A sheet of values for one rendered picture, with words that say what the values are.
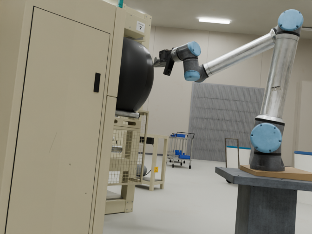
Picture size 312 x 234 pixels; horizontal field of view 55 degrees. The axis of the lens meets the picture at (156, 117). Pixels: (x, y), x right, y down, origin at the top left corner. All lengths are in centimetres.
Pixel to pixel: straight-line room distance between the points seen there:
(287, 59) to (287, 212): 81
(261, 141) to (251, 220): 44
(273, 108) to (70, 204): 107
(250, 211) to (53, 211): 104
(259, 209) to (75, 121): 109
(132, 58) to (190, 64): 46
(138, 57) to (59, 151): 113
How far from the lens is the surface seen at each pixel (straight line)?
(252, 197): 173
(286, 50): 169
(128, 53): 204
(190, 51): 177
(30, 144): 108
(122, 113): 210
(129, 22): 267
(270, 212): 178
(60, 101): 111
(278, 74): 166
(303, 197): 505
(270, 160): 179
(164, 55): 192
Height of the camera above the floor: 75
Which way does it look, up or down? 4 degrees up
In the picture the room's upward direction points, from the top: 5 degrees clockwise
